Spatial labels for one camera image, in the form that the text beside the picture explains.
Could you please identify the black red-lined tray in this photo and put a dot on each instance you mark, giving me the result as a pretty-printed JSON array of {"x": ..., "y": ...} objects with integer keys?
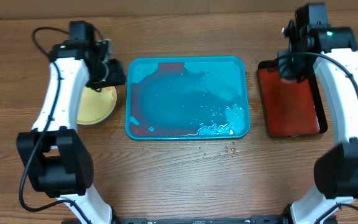
[{"x": 291, "y": 109}]

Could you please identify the yellow-green plate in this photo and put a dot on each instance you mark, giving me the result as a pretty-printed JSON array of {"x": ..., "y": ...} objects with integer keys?
[{"x": 96, "y": 106}]

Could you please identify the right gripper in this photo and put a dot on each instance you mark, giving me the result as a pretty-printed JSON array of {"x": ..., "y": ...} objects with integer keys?
[{"x": 286, "y": 73}]

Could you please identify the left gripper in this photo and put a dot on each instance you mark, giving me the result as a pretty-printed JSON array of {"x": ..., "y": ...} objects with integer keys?
[{"x": 117, "y": 76}]

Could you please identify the teal plastic tray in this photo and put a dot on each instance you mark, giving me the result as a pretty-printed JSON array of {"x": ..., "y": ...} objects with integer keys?
[{"x": 181, "y": 98}]

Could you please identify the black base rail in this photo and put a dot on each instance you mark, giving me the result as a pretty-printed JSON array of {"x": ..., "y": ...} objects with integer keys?
[{"x": 256, "y": 219}]

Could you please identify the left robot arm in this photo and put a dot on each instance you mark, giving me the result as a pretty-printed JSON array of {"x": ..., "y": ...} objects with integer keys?
[{"x": 58, "y": 169}]

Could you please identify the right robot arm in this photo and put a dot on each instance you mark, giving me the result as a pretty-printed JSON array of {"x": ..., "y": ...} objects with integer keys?
[{"x": 331, "y": 54}]

